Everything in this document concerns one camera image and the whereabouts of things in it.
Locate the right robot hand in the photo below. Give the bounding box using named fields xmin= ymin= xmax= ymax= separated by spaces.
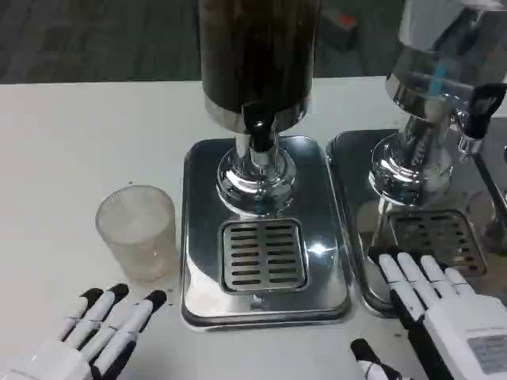
xmin=350 ymin=245 xmax=507 ymax=380

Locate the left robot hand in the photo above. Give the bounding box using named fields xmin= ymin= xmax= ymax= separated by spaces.
xmin=0 ymin=283 xmax=168 ymax=380

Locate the clear ribbed glass cup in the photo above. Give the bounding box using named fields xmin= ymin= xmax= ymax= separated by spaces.
xmin=94 ymin=184 xmax=178 ymax=283

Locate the black tap with plain lever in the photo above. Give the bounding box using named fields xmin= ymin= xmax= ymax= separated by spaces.
xmin=242 ymin=103 xmax=279 ymax=167

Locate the slotted steel drip grid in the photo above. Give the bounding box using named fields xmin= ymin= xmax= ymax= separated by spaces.
xmin=219 ymin=218 xmax=310 ymax=293
xmin=386 ymin=211 xmax=488 ymax=278

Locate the steel drip tray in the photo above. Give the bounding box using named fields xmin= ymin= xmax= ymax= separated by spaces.
xmin=326 ymin=128 xmax=507 ymax=318
xmin=181 ymin=135 xmax=353 ymax=333

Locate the black tap with loop lever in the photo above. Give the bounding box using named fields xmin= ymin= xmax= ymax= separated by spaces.
xmin=455 ymin=82 xmax=507 ymax=160

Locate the clear empty drink dispenser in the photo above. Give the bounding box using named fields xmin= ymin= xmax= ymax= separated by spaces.
xmin=368 ymin=0 xmax=507 ymax=211

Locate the dark box with red label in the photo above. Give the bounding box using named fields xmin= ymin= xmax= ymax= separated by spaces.
xmin=320 ymin=7 xmax=360 ymax=51

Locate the dark liquid drink dispenser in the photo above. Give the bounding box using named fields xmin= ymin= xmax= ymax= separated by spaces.
xmin=196 ymin=0 xmax=322 ymax=218

